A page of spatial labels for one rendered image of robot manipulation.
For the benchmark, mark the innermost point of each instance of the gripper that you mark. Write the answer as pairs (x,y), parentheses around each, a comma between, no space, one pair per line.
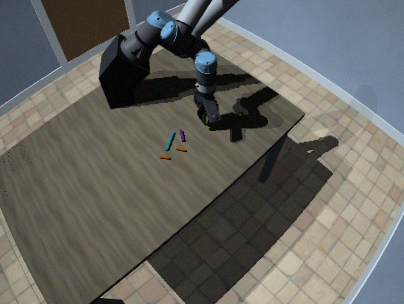
(201,111)

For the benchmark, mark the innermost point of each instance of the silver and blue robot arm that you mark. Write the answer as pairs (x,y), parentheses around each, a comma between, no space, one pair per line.
(157,28)

